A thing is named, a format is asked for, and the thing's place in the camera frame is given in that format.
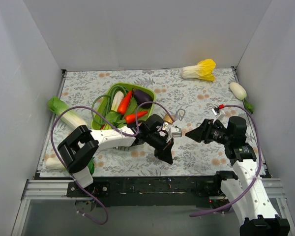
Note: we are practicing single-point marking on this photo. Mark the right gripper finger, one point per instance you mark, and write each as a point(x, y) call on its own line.
point(204, 125)
point(197, 134)

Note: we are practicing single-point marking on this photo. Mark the green bok choy toy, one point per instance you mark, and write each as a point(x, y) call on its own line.
point(53, 163)

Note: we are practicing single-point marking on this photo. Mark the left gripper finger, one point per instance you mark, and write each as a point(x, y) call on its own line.
point(158, 154)
point(167, 152)

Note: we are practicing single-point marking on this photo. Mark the white toy daikon radish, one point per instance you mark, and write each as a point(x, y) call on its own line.
point(240, 93)

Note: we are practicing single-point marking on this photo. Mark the orange toy carrot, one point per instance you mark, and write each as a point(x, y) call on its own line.
point(123, 106)

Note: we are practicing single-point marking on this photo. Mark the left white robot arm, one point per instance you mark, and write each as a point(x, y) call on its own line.
point(78, 149)

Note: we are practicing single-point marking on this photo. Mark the red toy chili pepper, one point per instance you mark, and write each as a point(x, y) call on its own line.
point(131, 118)

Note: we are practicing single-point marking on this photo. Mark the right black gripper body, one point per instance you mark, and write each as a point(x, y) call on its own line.
point(205, 130)

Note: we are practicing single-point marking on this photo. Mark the green toy long beans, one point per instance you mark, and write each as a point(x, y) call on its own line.
point(110, 103)

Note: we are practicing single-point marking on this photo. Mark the brass padlock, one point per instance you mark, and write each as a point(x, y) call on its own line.
point(179, 115)

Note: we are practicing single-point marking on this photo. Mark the purple toy eggplant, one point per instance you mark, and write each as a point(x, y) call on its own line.
point(141, 96)

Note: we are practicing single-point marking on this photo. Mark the yellow napa cabbage toy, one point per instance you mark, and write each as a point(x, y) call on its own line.
point(203, 71)

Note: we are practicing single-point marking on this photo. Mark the white toy radish in basket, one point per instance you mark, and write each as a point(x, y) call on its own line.
point(118, 97)

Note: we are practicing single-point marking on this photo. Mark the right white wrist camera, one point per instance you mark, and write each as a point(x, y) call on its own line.
point(219, 114)

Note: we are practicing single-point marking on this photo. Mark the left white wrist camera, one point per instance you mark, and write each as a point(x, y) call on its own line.
point(171, 131)

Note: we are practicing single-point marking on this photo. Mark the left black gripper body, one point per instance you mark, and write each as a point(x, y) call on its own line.
point(163, 147)

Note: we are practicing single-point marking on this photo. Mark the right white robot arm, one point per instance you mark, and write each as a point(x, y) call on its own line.
point(243, 186)

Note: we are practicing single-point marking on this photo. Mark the green leafy toy in basket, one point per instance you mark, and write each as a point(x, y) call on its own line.
point(117, 119)

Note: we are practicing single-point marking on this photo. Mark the green plastic basket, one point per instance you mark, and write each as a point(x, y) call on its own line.
point(97, 121)

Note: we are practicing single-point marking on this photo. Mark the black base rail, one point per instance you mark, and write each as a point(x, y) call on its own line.
point(198, 191)

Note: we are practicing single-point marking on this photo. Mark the floral table mat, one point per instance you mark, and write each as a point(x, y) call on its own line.
point(196, 97)

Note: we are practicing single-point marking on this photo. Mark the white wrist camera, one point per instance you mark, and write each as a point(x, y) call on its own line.
point(219, 114)
point(171, 131)

